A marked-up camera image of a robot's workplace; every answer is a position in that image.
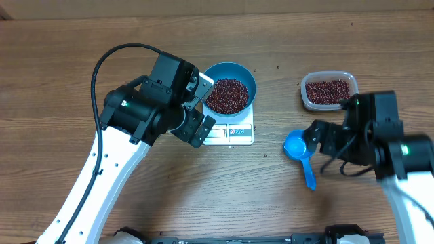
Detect white digital kitchen scale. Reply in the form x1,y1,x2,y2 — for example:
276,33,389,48
203,104,254,146

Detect clear plastic container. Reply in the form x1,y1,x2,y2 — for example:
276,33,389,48
300,71,359,112

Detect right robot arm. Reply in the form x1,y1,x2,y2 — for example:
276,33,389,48
303,91,433,243

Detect red beans in container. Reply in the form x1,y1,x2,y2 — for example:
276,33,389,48
305,79,350,105

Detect blue plastic scoop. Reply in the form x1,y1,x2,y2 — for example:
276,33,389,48
283,130,317,190

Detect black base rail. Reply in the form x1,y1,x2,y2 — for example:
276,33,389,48
115,223,386,244

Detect teal bowl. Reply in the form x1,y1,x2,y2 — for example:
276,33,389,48
205,62,257,111

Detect red beans in bowl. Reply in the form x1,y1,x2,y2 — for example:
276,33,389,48
205,78,250,115

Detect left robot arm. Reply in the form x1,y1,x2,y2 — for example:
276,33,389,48
37,52,215,243

